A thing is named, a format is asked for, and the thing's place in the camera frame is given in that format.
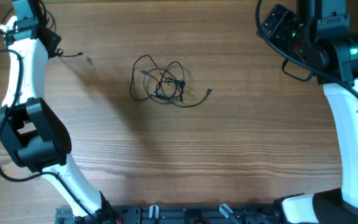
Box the black cable bundle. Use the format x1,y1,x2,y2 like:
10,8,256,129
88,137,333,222
129,54,213,108

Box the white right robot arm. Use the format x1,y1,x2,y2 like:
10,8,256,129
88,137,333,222
255,1,358,223

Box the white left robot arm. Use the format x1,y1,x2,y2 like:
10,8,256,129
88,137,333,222
0,0,122,223

